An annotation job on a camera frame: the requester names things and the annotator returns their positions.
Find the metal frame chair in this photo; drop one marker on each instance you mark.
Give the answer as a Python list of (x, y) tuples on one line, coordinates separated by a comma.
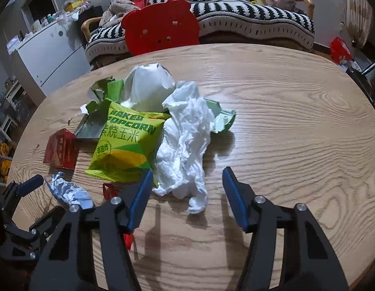
[(372, 65)]

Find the silver foil wrapper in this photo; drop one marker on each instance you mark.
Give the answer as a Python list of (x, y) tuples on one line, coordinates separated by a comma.
[(70, 192)]

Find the light green wrapper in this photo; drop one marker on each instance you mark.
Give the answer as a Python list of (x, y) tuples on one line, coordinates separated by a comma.
[(225, 121)]

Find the beige checked curtain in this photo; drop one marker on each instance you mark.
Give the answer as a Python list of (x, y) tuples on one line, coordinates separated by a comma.
[(358, 12)]

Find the white tissue paper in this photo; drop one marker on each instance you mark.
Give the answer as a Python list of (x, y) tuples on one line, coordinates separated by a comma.
[(184, 151)]

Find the red wrapper scrap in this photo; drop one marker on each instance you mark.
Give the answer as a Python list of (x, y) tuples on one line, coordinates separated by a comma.
[(110, 191), (128, 241)]

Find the red plastic bag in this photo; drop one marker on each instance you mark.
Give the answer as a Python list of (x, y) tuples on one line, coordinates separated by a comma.
[(340, 50)]

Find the white drawer cabinet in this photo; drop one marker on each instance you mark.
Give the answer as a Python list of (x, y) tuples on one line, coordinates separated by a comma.
[(50, 57)]

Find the torn green packaging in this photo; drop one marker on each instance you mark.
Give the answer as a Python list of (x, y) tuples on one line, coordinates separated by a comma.
[(114, 91)]

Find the red bear-shaped chair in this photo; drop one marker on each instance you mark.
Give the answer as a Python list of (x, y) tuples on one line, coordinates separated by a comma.
[(160, 27)]

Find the small red carton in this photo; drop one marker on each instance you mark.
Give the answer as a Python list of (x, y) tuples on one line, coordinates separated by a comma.
[(60, 151)]

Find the white paper bag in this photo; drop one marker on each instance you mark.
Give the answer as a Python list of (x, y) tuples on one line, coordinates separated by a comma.
[(148, 88)]

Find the yellow green popcorn bag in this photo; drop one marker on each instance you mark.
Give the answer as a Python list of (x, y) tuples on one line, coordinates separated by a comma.
[(123, 145)]

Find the black stool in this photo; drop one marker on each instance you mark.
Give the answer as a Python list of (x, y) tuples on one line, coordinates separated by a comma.
[(365, 81)]

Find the white shelf rack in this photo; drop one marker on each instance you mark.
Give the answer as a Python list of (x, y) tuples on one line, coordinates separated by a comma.
[(11, 109)]

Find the black white striped sofa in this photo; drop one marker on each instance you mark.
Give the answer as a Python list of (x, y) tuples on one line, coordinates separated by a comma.
[(236, 9)]

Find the beige plush garment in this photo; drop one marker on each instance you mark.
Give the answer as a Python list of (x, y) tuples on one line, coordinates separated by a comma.
[(120, 12)]

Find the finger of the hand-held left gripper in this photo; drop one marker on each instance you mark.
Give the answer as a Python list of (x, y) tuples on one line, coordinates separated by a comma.
[(47, 221), (31, 183)]

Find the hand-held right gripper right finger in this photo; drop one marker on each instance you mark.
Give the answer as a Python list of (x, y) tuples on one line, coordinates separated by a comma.
[(236, 197)]

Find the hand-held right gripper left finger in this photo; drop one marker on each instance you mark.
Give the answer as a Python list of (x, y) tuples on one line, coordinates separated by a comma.
[(140, 200)]

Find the yellow box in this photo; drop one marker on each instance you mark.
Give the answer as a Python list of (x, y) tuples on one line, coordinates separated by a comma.
[(73, 5)]

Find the white paper scrap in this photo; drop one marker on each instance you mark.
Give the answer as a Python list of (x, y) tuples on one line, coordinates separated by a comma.
[(84, 109)]

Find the black side table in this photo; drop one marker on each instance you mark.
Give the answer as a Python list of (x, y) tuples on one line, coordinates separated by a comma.
[(91, 13)]

